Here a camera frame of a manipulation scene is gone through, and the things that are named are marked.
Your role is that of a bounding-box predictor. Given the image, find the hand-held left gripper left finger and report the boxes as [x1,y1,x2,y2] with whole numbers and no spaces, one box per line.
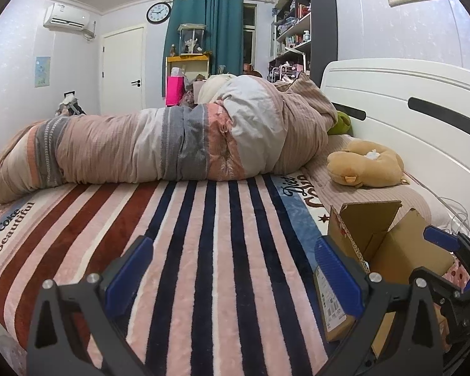
[25,236,155,376]

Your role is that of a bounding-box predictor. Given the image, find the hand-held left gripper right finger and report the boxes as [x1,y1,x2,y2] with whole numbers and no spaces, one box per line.
[314,236,445,376]

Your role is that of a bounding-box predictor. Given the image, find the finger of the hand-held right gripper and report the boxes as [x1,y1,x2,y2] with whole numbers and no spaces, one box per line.
[409,267,470,306]
[423,225,470,283]

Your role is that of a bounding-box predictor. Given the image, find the brown cardboard box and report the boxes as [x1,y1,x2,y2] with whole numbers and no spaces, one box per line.
[313,201,470,358]

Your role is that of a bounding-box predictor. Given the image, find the pink dotted cloth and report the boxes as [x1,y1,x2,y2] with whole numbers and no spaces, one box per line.
[442,260,470,290]

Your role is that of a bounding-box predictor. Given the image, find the striped plush blanket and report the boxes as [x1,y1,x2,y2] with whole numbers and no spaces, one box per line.
[0,172,373,376]

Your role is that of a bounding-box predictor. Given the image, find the brown plush toy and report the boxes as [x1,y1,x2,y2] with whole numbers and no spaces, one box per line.
[326,140,405,189]

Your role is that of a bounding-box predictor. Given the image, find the white bed headboard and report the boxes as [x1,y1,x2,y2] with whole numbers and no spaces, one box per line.
[319,59,470,236]

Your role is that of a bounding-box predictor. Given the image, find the pink and grey duvet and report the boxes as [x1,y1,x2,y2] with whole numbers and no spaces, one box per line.
[0,72,339,204]

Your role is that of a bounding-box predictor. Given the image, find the green plush toy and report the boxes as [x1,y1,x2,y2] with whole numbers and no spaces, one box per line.
[328,112,353,136]

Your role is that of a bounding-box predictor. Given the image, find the dark bag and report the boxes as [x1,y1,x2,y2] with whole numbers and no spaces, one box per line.
[55,92,87,117]

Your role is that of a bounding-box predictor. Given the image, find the pink gift bag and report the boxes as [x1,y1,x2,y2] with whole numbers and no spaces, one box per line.
[166,75,185,107]

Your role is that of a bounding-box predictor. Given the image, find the white door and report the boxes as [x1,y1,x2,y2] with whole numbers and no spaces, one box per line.
[101,25,146,116]

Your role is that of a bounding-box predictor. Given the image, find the cream plush pillow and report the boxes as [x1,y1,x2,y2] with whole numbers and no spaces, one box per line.
[198,72,238,104]

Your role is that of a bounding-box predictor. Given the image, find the yellow shelf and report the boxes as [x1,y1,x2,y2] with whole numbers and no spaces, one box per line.
[165,54,211,97]

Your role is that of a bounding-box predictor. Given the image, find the glass display case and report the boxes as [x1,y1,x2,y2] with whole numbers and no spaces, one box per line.
[177,23,207,55]

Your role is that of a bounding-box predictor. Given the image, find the dark bookshelf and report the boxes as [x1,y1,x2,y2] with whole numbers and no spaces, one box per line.
[268,0,338,84]

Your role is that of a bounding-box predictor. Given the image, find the window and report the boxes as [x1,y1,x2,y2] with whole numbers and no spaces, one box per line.
[243,4,258,67]

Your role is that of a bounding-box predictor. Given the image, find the white air conditioner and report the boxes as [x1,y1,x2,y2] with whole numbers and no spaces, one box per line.
[43,3,97,36]

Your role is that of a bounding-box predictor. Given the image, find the teal curtain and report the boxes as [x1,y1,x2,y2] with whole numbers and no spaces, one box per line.
[162,0,245,106]

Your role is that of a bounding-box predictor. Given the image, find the white cable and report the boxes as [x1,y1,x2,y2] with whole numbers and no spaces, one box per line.
[415,178,470,236]

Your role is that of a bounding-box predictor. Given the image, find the small wall poster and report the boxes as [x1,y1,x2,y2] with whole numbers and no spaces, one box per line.
[35,56,51,87]

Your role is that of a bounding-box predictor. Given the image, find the round wall clock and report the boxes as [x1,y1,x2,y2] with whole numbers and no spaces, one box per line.
[146,2,172,24]

